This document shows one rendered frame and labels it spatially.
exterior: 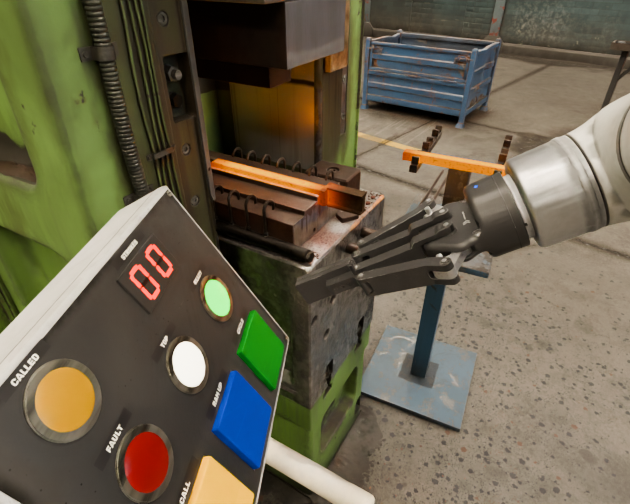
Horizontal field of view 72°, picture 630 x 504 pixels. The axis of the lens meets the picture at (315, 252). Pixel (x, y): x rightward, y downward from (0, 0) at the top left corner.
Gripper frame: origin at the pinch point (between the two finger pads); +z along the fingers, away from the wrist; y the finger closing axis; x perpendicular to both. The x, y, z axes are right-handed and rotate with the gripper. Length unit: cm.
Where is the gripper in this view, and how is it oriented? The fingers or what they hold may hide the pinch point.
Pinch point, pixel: (329, 280)
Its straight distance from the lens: 48.1
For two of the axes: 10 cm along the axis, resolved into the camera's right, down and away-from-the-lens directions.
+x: -5.0, -7.4, -4.5
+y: 1.0, -5.6, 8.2
